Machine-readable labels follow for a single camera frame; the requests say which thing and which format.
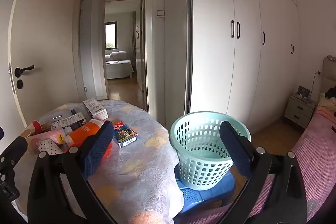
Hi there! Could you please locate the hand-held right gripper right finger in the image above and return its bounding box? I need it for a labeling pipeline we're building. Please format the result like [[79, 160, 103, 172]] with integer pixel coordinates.
[[219, 120, 307, 224]]

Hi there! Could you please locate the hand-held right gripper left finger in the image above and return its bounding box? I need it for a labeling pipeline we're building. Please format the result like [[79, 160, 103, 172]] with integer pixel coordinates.
[[28, 120, 124, 224]]

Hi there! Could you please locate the red plastic piece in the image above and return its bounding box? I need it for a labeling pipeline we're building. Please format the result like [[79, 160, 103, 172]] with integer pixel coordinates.
[[103, 143, 113, 159]]

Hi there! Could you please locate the orange plastic bottle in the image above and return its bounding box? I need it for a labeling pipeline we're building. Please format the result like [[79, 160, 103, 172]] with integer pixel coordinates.
[[64, 119, 113, 148]]

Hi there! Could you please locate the blue playing card box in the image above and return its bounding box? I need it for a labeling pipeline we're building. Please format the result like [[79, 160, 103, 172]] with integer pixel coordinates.
[[113, 121, 139, 148]]

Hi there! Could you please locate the blue and white box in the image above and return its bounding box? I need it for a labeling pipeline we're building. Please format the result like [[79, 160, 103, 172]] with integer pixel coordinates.
[[50, 112, 87, 132]]

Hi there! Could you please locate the teal plastic basket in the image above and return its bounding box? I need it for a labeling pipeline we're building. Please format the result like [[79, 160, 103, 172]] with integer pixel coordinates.
[[169, 112, 252, 191]]

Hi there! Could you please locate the white polka dot pouch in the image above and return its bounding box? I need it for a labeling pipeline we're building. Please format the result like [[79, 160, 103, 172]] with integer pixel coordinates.
[[28, 139, 65, 156]]

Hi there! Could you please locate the white printed box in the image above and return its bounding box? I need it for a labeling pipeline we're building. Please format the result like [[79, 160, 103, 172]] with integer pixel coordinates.
[[83, 98, 109, 120]]

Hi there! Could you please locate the pink bottle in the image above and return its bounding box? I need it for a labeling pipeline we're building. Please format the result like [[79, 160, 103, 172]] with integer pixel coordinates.
[[37, 127, 74, 147]]

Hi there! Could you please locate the printed table cloth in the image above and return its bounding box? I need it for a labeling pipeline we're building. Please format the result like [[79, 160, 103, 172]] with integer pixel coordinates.
[[16, 99, 184, 224]]

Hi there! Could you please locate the blue plastic stool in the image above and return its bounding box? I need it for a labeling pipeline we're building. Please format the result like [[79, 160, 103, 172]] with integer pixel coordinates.
[[173, 169, 247, 224]]

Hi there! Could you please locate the grey nightstand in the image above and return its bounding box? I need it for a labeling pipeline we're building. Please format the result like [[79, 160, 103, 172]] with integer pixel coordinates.
[[284, 93, 318, 129]]

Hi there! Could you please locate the pink bedspread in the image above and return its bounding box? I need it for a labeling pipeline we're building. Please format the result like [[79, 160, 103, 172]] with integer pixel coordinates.
[[184, 106, 336, 224]]

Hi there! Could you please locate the white bed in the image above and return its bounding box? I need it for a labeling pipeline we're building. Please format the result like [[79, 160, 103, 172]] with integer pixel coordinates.
[[105, 59, 134, 80]]

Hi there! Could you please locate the white wardrobe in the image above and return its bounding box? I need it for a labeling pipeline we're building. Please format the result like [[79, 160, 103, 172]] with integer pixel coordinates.
[[188, 0, 301, 135]]

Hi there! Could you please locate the white hallway door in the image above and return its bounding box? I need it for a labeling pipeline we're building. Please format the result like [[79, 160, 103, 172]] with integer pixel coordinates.
[[79, 0, 108, 98]]

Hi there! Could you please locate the yellow cloth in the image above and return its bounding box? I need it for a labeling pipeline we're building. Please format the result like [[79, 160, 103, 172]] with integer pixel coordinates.
[[318, 94, 336, 112]]

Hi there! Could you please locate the white room door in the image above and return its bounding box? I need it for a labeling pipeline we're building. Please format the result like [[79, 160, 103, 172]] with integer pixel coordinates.
[[8, 0, 82, 130]]

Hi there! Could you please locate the dark framed window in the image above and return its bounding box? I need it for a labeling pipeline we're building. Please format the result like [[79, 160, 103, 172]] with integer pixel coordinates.
[[104, 21, 117, 50]]

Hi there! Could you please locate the beige headboard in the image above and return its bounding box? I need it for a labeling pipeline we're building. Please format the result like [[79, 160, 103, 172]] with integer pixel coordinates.
[[322, 56, 336, 94]]

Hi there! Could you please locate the black charger cable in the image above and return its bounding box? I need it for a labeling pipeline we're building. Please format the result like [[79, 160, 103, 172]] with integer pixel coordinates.
[[293, 71, 321, 104]]

